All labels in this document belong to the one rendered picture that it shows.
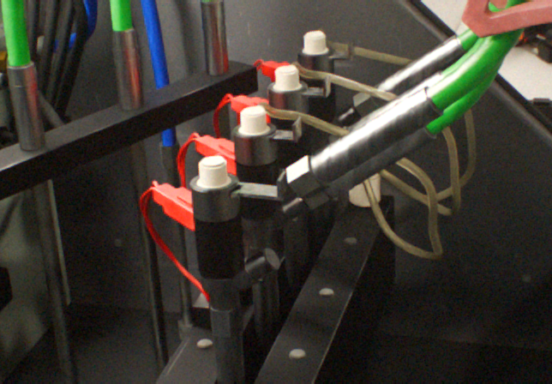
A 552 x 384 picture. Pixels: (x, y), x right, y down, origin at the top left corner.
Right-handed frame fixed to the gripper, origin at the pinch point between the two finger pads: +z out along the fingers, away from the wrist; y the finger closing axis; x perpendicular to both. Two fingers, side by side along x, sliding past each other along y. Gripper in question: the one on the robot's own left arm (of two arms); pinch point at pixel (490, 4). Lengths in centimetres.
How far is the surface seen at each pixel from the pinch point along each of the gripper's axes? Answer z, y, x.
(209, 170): 16.2, 6.7, -4.8
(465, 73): 2.6, 2.2, 1.4
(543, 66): 37, -54, 16
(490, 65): 1.4, 1.8, 2.0
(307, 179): 12.4, 5.7, -0.5
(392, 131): 7.2, 4.0, 0.9
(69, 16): 37.5, -14.0, -21.0
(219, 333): 23.9, 9.2, 2.3
